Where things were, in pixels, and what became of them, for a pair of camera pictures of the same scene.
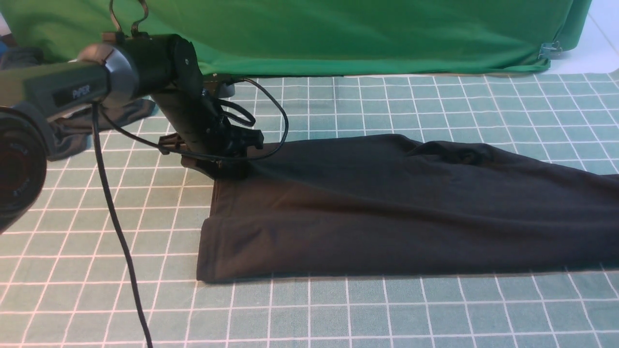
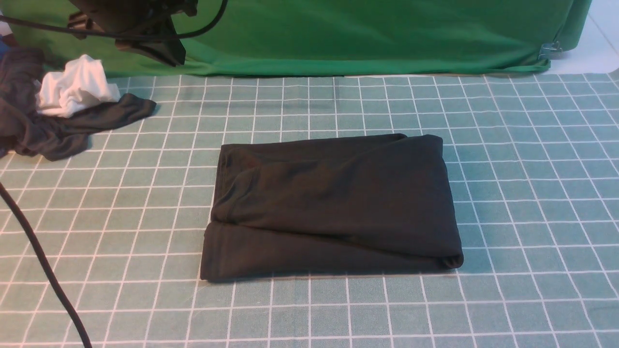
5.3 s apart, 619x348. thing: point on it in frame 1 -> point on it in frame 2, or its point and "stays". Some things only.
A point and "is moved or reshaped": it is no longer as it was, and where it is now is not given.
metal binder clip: x=548 y=49 stays
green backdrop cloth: x=262 y=38 stays
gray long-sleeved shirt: x=392 y=206 is moved or reshaped
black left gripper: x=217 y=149 -> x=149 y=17
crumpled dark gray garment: x=69 y=131 stays
